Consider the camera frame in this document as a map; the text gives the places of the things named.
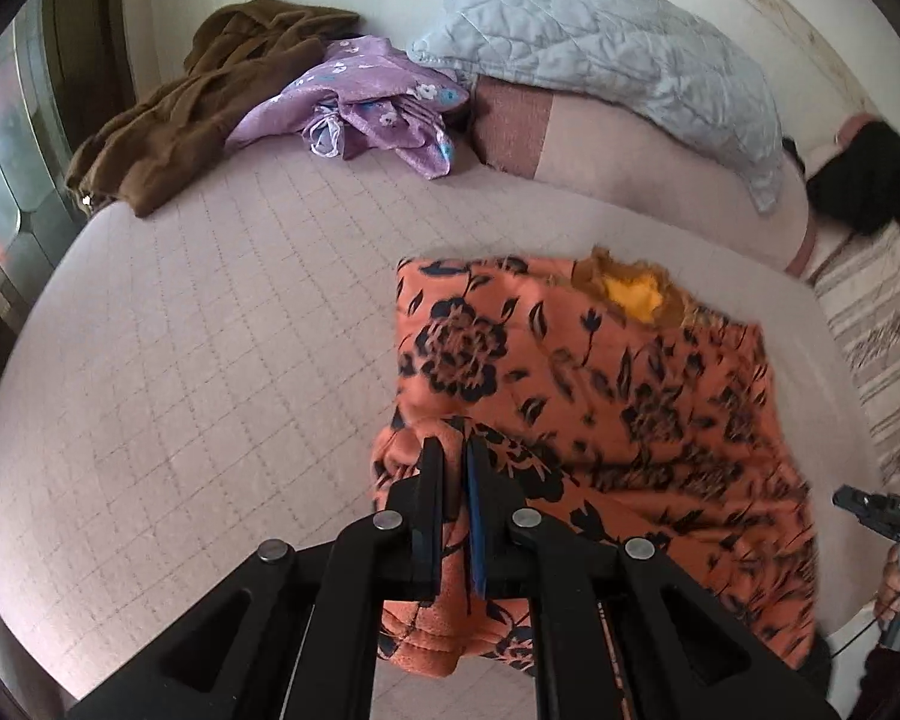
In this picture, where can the person's right hand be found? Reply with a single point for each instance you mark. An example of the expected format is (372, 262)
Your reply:
(889, 586)

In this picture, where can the black cloth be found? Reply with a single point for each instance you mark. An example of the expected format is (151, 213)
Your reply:
(866, 176)

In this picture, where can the grey quilted pillow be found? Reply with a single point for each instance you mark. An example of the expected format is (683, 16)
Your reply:
(607, 45)

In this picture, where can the orange black floral garment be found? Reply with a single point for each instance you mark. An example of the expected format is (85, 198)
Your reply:
(615, 405)

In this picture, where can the stained glass window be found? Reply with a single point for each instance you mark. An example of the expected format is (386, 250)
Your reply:
(15, 157)

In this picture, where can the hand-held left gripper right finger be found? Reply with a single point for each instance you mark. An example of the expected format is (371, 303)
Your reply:
(480, 532)

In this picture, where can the purple floral garment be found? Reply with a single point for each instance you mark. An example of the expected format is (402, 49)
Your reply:
(375, 101)

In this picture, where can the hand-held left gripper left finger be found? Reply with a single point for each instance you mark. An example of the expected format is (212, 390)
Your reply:
(418, 517)

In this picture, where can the brown fleece garment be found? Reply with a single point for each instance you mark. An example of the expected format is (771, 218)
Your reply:
(195, 112)

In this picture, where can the pink bolster cushion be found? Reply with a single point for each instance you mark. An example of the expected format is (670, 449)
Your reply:
(645, 165)

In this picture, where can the striped beige blanket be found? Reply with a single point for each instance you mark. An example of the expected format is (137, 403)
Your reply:
(881, 315)

